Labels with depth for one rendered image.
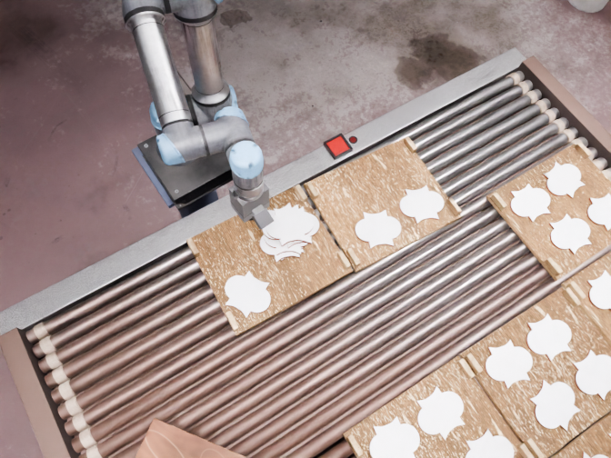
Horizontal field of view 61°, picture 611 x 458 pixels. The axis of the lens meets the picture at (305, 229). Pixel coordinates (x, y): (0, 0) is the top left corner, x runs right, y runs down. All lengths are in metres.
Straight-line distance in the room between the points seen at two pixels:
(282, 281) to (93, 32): 2.40
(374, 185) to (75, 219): 1.69
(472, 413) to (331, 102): 2.03
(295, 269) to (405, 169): 0.52
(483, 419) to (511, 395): 0.11
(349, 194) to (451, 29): 2.08
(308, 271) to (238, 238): 0.25
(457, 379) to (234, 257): 0.76
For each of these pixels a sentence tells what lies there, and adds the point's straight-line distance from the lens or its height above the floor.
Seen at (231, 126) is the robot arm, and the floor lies 1.44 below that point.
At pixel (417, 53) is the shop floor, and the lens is 3.44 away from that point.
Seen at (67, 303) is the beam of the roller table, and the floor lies 0.91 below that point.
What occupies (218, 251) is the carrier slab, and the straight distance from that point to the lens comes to 1.65.
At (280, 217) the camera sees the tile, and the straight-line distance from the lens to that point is 1.62.
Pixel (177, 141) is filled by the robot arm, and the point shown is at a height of 1.44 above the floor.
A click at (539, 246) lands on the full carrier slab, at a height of 0.94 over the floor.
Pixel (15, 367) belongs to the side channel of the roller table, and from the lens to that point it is 1.71.
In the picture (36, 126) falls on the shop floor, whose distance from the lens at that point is 3.29.
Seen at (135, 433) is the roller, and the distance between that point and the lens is 1.60.
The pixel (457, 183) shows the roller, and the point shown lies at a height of 0.92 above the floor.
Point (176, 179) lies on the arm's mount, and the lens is 1.77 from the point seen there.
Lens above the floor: 2.47
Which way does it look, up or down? 67 degrees down
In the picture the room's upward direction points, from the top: 6 degrees clockwise
